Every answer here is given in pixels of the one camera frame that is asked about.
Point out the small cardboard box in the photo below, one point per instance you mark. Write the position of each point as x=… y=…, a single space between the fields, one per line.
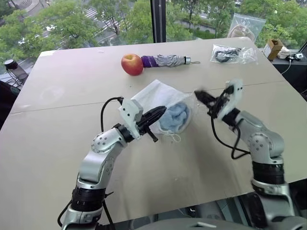
x=273 y=49

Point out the folded purple grey umbrella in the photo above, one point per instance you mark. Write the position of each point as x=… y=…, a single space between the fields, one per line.
x=165 y=60

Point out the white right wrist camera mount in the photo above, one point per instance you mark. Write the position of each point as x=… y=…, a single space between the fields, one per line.
x=236 y=95

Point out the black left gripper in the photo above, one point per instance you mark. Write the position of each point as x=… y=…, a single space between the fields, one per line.
x=145 y=127

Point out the black side desk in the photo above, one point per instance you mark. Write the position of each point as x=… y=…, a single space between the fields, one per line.
x=295 y=72

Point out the crumpled white cloth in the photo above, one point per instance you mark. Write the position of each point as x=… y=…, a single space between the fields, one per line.
x=285 y=52

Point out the light blue towel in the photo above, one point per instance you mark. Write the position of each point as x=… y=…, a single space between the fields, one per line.
x=176 y=116

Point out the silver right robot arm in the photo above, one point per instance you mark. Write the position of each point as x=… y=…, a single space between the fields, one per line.
x=266 y=148

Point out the dark chair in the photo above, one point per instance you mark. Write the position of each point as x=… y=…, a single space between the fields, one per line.
x=7 y=103

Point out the clear zip bag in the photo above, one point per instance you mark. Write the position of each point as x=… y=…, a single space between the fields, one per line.
x=247 y=26

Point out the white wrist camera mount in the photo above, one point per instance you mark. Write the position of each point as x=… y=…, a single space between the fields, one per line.
x=236 y=95
x=130 y=112

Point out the red apple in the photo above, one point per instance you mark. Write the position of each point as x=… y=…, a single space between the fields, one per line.
x=132 y=64

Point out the black window post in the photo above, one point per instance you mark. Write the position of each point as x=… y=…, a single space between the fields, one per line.
x=158 y=21

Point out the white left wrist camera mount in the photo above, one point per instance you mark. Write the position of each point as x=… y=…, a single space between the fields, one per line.
x=130 y=112

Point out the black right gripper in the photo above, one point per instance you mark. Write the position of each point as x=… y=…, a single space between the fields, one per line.
x=221 y=100

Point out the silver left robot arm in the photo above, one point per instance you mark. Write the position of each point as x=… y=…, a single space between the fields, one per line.
x=96 y=163

